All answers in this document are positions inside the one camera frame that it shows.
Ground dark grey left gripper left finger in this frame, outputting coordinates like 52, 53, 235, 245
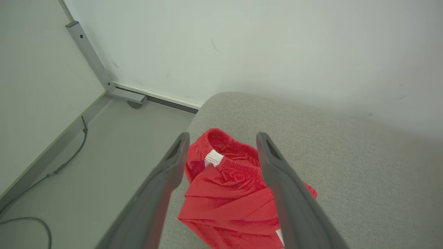
95, 132, 190, 249

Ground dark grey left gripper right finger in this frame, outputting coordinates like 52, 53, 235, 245
256, 132, 349, 249

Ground red shorts with white trim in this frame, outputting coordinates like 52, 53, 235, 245
178, 128, 318, 249

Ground dark floor cable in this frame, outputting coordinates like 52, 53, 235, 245
0, 217, 53, 249
0, 116, 89, 213

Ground grey metal partition post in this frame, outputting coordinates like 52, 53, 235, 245
66, 21, 116, 93

